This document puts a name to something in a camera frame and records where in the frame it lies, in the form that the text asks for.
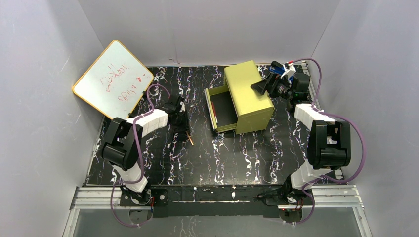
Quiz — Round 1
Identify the gold makeup pencil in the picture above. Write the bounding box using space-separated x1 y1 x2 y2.
186 132 194 146

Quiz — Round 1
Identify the green drawer cabinet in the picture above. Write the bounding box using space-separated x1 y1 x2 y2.
204 60 274 134

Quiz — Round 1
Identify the red and black makeup pen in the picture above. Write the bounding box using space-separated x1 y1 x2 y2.
211 101 218 124

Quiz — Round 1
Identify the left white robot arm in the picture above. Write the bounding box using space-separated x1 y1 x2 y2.
98 95 190 194

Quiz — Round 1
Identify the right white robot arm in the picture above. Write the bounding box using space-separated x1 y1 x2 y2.
251 73 351 203

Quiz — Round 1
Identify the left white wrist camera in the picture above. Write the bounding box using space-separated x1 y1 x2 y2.
179 101 186 113

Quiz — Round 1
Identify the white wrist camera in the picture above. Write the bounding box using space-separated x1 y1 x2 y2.
179 101 186 113
281 61 296 79

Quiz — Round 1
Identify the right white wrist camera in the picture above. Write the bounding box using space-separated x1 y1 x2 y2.
281 61 296 79

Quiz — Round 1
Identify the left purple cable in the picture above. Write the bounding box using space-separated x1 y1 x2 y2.
110 84 171 228

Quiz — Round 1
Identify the purple cable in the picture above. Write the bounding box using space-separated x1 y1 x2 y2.
110 84 171 228
294 58 367 226

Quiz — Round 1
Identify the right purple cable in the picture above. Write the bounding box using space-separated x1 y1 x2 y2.
294 58 367 226

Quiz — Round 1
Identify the whiteboard with yellow frame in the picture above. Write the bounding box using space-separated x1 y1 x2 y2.
72 40 154 119

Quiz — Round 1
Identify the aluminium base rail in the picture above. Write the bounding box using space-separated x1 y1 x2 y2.
63 185 372 237

